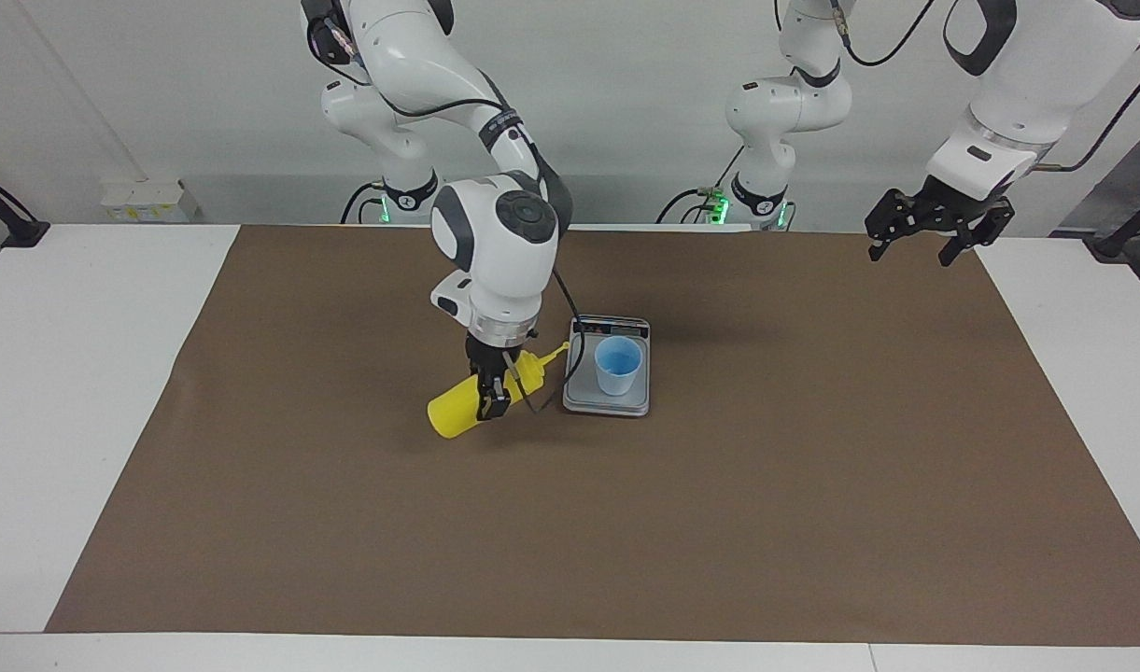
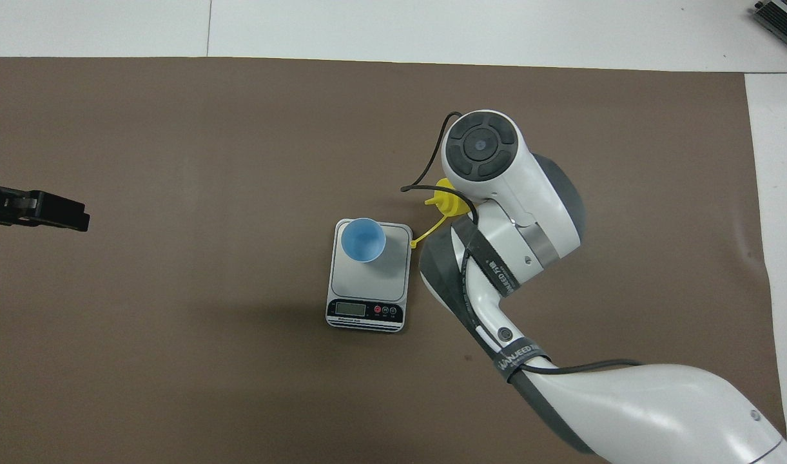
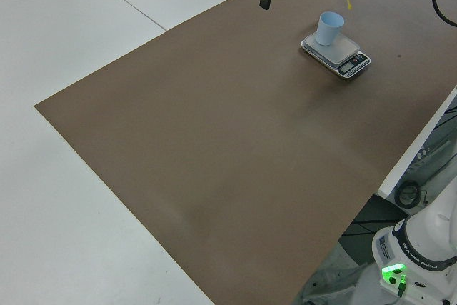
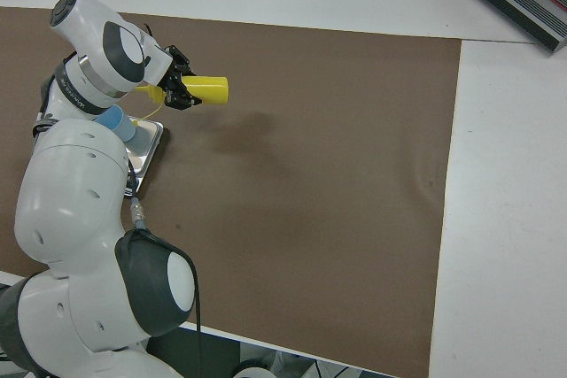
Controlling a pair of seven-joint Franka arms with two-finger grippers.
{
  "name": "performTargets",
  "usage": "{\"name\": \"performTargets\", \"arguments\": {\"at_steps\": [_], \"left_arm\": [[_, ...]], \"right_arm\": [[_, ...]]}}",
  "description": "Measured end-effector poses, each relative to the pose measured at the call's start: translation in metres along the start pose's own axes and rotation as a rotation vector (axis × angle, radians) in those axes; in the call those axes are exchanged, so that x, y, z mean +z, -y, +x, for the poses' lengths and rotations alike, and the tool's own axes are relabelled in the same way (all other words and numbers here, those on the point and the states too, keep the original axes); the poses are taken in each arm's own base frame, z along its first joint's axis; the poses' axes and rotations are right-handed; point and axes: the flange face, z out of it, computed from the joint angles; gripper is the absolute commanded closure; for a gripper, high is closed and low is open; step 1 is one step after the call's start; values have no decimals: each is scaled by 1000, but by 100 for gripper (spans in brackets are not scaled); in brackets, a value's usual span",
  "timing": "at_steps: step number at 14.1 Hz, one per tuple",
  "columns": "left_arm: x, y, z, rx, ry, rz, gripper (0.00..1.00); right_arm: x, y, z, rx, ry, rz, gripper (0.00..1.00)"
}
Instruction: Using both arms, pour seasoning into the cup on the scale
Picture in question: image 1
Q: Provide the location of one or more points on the silver digital kitchen scale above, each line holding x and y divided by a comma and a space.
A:
584, 397

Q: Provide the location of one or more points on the yellow squeeze bottle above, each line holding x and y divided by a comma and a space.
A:
453, 411

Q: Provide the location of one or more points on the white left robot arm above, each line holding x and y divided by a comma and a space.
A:
1018, 84

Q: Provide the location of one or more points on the white power strip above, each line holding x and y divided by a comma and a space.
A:
145, 201

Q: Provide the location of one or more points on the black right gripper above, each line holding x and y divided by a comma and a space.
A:
495, 357

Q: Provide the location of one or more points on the light blue plastic cup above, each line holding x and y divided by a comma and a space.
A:
618, 369

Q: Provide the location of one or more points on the black clamp stand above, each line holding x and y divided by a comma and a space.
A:
1130, 229
14, 224

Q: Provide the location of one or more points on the brown paper mat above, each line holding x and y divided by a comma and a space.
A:
570, 532

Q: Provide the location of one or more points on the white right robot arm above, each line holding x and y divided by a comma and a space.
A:
495, 243

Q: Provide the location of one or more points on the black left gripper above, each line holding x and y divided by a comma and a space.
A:
957, 205

